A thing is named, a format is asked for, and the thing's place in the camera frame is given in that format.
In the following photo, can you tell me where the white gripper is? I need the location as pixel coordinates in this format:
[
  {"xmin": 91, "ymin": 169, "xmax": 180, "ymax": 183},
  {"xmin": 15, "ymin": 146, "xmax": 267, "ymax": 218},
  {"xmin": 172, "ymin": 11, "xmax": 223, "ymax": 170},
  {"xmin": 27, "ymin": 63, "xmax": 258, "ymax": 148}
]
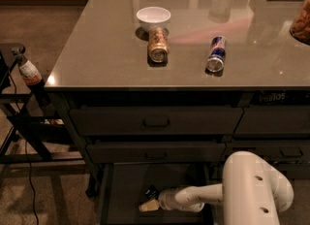
[{"xmin": 139, "ymin": 188, "xmax": 181, "ymax": 212}]

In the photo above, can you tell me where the blue rxbar blueberry wrapper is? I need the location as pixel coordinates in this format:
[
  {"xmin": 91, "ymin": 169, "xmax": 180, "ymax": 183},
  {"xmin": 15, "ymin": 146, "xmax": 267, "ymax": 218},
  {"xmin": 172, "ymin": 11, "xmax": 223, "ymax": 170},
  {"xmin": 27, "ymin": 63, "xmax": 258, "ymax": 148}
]
[{"xmin": 144, "ymin": 185, "xmax": 159, "ymax": 200}]

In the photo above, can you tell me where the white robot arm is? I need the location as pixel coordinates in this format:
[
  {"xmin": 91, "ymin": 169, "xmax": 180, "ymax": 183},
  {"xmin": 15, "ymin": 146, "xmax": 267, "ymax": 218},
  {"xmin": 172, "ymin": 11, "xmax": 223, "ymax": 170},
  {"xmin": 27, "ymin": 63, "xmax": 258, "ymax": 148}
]
[{"xmin": 139, "ymin": 151, "xmax": 294, "ymax": 225}]

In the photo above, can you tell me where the open bottom drawer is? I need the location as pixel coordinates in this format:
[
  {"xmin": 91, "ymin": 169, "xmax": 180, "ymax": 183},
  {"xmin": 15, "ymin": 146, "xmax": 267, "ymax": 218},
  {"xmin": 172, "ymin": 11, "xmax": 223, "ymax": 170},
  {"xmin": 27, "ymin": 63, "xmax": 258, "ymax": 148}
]
[{"xmin": 96, "ymin": 163, "xmax": 216, "ymax": 225}]

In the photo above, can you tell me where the middle left drawer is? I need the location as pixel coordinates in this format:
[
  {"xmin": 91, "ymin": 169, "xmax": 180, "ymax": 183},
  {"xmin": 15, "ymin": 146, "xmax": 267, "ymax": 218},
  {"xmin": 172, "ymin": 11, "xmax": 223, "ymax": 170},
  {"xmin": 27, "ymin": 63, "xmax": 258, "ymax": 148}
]
[{"xmin": 86, "ymin": 142, "xmax": 225, "ymax": 163}]

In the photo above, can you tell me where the top left drawer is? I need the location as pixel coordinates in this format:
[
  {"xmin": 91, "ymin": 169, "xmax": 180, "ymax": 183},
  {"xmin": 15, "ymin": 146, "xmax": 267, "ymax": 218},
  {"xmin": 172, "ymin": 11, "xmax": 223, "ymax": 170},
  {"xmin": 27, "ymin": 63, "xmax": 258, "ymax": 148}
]
[{"xmin": 70, "ymin": 107, "xmax": 243, "ymax": 136}]

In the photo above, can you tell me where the dark counter cabinet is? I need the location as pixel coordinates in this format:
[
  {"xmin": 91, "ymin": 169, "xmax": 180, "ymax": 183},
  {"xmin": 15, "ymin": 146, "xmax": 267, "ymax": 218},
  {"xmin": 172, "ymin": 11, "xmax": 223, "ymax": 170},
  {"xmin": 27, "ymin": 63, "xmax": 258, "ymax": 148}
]
[{"xmin": 46, "ymin": 0, "xmax": 310, "ymax": 225}]

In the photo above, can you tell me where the top right drawer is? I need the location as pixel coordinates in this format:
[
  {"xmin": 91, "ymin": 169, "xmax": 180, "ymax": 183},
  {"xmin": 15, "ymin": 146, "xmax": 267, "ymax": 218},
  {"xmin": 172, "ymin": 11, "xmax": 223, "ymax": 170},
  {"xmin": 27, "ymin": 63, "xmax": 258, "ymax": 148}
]
[{"xmin": 234, "ymin": 106, "xmax": 310, "ymax": 137}]

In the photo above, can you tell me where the bottom right drawer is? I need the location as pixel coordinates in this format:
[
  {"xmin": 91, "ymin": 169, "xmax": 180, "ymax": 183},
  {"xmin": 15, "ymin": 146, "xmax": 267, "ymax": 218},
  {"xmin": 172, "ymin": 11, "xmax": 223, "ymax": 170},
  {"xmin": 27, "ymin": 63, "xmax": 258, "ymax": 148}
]
[{"xmin": 278, "ymin": 164, "xmax": 310, "ymax": 179}]

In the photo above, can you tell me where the dark side stand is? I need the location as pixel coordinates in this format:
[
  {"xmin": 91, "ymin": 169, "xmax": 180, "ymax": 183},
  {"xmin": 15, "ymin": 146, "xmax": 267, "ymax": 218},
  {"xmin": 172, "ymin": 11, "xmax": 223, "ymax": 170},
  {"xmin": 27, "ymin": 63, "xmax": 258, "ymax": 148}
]
[{"xmin": 0, "ymin": 43, "xmax": 85, "ymax": 184}]

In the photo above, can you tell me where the blue red bull can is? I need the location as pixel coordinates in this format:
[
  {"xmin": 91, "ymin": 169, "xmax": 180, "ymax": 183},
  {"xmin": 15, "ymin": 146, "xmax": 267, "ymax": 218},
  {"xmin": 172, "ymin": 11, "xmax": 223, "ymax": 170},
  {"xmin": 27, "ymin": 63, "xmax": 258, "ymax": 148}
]
[{"xmin": 206, "ymin": 36, "xmax": 227, "ymax": 73}]

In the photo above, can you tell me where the gold soda can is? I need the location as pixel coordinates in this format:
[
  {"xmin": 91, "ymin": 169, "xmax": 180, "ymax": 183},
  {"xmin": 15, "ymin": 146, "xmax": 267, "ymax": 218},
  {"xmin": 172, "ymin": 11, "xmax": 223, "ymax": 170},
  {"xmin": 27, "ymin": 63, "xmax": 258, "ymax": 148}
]
[{"xmin": 147, "ymin": 27, "xmax": 169, "ymax": 63}]

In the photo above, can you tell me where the cheetos snack bag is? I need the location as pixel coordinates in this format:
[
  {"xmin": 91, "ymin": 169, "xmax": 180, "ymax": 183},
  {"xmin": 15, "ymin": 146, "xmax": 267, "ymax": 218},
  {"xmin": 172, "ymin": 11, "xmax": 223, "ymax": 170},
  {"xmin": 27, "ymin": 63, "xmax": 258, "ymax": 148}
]
[{"xmin": 252, "ymin": 91, "xmax": 310, "ymax": 106}]

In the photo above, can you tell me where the cola bottle with label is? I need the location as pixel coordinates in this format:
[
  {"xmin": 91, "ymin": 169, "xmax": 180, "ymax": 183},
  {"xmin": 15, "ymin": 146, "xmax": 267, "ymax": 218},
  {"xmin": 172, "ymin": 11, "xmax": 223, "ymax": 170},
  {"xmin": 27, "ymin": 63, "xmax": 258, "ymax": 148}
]
[{"xmin": 12, "ymin": 48, "xmax": 50, "ymax": 107}]

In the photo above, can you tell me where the white ceramic bowl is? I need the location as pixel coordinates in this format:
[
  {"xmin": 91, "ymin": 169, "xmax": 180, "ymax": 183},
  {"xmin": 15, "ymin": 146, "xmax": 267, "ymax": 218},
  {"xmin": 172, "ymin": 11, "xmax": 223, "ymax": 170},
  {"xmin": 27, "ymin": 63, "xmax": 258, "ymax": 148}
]
[{"xmin": 136, "ymin": 7, "xmax": 171, "ymax": 32}]

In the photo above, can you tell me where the black cable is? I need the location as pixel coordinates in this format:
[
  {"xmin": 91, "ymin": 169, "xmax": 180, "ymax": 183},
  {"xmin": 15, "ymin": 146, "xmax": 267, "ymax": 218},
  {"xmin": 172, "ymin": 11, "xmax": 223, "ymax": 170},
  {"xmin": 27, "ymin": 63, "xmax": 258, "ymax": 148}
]
[{"xmin": 8, "ymin": 73, "xmax": 40, "ymax": 225}]

